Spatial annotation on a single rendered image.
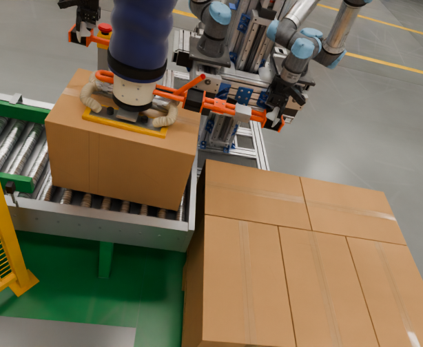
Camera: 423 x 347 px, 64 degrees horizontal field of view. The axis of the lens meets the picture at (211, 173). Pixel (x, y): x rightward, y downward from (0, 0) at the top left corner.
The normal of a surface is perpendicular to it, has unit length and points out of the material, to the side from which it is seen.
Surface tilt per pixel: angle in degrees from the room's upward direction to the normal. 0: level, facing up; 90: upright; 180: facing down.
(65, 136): 90
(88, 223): 90
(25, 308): 0
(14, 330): 0
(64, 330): 0
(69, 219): 90
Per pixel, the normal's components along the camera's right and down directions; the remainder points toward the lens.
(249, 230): 0.26, -0.66
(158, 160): -0.06, 0.73
